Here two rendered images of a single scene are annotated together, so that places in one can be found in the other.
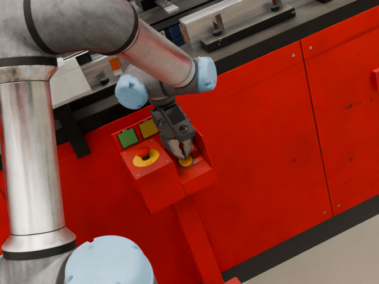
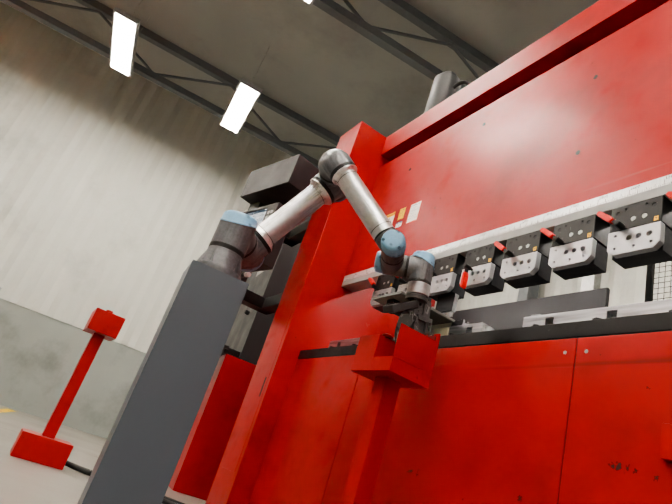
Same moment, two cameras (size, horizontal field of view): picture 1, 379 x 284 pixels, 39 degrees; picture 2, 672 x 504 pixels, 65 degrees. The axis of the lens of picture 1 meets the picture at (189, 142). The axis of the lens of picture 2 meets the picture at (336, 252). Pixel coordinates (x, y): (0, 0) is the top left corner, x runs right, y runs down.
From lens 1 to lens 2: 195 cm
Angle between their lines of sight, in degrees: 90
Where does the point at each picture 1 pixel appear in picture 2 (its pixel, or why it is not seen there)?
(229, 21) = not seen: hidden behind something
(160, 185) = (365, 349)
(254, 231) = not seen: outside the picture
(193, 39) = not seen: hidden behind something
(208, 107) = (475, 371)
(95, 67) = (457, 329)
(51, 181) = (279, 214)
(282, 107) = (533, 411)
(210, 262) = (355, 477)
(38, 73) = (314, 183)
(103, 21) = (328, 157)
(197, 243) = (361, 443)
